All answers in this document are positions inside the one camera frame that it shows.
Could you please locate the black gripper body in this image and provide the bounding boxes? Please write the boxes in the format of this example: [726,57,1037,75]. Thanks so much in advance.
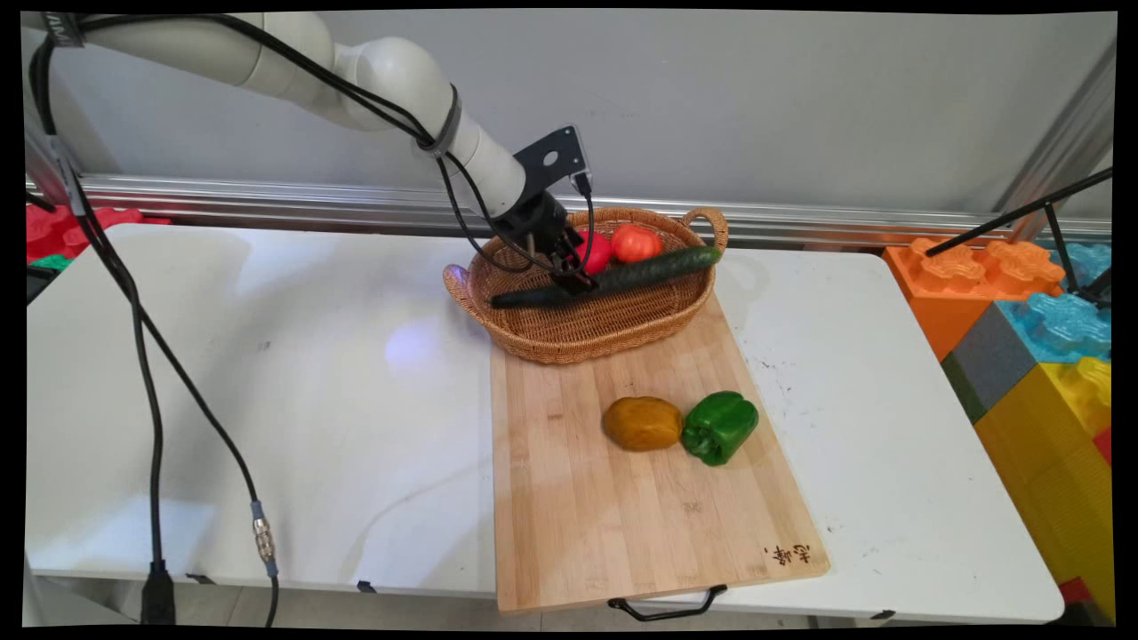
[491,190,572,260]

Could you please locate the long dark green cucumber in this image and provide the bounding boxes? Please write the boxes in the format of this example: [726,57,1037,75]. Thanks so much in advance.
[491,246,723,310]

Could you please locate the woven wicker basket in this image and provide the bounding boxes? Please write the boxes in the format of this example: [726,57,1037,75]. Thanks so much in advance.
[443,206,730,366]

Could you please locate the orange-red tomato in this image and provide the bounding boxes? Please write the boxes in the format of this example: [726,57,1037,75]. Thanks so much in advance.
[610,224,664,265]

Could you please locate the yellow-brown potato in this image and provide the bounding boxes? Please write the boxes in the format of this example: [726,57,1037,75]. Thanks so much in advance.
[602,396,684,452]

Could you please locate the green bell pepper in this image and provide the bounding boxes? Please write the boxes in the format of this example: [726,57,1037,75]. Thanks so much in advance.
[680,391,760,468]

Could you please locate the wooden cutting board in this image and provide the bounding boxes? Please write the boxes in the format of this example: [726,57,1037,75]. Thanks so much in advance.
[489,292,831,616]

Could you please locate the orange foam block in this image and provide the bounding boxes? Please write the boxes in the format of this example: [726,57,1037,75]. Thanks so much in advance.
[883,236,1066,362]

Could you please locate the grey foam block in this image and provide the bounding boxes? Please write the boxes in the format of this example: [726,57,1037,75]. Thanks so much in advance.
[941,302,1043,425]

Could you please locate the red foam block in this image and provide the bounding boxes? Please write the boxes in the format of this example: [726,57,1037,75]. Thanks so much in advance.
[27,203,172,266]

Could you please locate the black tripod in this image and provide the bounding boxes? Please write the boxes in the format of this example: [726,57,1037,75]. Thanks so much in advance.
[925,166,1115,309]

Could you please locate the light blue foam block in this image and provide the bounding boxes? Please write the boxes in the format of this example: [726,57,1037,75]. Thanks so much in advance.
[996,242,1113,364]

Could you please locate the black camera mounting plate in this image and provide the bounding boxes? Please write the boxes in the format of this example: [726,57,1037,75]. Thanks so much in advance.
[513,125,593,211]

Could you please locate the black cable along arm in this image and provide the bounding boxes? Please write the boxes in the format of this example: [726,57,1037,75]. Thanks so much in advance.
[80,12,597,276]

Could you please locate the aluminium wall rail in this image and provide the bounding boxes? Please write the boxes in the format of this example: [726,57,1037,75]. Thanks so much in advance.
[27,172,1112,251]

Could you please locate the black metal board handle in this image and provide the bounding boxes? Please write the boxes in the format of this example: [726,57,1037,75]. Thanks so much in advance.
[608,584,728,622]

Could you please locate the thick black hanging cable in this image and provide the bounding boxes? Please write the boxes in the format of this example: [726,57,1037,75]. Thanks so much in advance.
[27,36,177,626]

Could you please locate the black cable with metal connector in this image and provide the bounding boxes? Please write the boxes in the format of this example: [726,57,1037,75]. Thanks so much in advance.
[53,133,282,628]

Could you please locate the aluminium frame post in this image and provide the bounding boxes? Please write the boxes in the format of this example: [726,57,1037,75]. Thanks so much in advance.
[994,43,1118,243]

